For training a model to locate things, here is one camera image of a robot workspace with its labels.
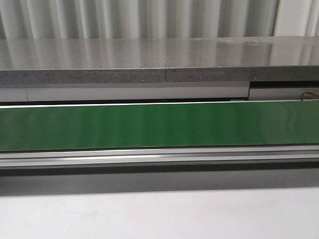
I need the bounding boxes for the grey stone counter slab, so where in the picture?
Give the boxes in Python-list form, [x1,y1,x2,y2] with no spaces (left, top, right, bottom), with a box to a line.
[0,37,319,85]

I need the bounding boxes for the green conveyor belt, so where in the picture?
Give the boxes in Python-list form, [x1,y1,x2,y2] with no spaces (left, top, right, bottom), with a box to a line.
[0,101,319,152]

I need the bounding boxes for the white corrugated curtain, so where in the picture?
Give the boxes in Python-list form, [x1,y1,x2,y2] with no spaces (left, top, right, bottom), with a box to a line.
[0,0,319,39]

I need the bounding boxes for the red wire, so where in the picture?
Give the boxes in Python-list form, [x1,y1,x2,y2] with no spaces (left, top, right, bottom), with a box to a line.
[301,92,319,101]

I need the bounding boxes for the aluminium conveyor side rail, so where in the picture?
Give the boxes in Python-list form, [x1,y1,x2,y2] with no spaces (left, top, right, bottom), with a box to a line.
[0,145,319,168]

